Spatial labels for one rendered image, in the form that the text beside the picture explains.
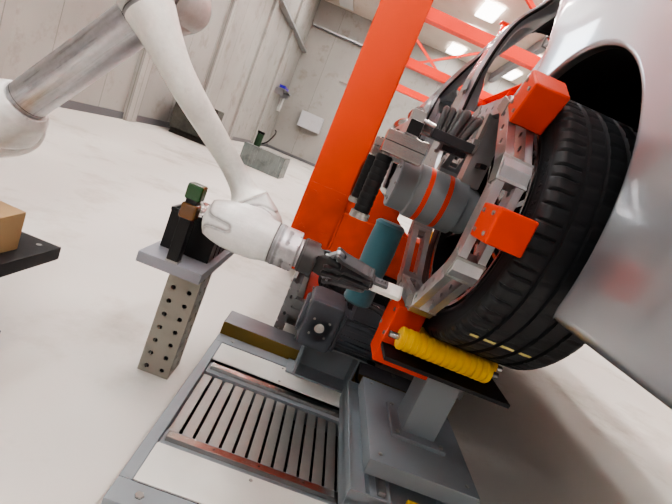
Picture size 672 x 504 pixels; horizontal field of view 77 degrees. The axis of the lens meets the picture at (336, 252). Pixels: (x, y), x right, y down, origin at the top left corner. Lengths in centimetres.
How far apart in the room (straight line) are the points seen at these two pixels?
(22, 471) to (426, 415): 95
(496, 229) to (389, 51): 93
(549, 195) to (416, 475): 73
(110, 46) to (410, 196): 78
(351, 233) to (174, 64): 87
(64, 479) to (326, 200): 106
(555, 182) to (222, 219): 64
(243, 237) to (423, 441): 77
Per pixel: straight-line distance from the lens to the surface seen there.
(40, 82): 131
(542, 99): 96
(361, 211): 92
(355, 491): 114
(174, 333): 146
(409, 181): 105
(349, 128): 153
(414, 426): 129
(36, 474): 120
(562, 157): 91
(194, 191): 109
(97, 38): 122
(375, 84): 155
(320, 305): 140
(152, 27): 96
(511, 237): 80
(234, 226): 87
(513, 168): 89
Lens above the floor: 85
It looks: 12 degrees down
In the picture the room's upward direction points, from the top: 23 degrees clockwise
